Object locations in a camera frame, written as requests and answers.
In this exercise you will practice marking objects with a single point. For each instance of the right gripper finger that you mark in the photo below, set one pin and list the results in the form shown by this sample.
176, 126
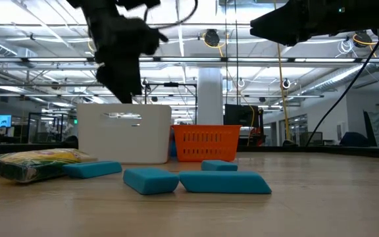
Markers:
281, 26

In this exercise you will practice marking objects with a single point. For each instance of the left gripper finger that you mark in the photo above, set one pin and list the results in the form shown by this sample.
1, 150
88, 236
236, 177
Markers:
122, 89

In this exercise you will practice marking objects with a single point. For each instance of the blue eraser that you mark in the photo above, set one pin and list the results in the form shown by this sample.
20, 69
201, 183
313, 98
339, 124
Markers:
219, 165
90, 169
224, 182
150, 181

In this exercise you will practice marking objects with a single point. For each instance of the yellow green snack bag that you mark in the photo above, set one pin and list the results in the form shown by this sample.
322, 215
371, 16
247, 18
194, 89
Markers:
35, 164

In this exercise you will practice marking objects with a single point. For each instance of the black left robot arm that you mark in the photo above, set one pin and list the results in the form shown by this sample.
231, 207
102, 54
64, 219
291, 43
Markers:
104, 8

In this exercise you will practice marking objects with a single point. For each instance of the white plastic bin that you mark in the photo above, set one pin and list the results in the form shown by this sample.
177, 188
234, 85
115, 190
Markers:
123, 145

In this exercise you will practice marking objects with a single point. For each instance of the blue plastic bin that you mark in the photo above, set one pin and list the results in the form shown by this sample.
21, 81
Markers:
173, 145

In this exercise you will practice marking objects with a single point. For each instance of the white pillar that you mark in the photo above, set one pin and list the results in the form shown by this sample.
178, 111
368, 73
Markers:
209, 98

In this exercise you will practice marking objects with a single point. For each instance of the orange slotted basket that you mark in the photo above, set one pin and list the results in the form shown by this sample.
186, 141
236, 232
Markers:
206, 130

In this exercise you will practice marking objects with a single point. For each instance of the black equipment rack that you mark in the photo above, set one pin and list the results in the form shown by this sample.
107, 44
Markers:
240, 115

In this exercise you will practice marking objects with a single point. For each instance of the dark lounge chair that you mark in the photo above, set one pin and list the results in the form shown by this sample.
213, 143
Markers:
354, 140

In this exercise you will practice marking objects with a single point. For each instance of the black background station frame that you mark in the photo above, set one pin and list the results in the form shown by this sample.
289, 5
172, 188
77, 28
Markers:
171, 84

